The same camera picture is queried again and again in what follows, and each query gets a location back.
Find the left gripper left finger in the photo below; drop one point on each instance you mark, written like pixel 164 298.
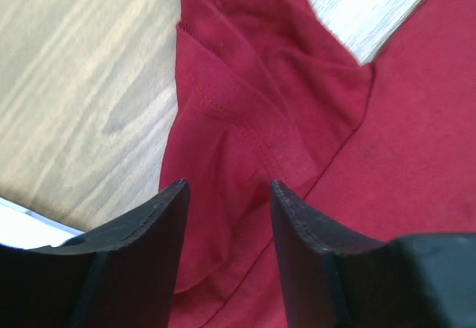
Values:
pixel 120 274

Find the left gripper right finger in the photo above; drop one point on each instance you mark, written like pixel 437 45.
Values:
pixel 333 276

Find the dark red t shirt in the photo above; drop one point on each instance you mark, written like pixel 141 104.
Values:
pixel 266 92

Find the folded white t shirt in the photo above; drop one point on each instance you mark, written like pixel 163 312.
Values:
pixel 23 228

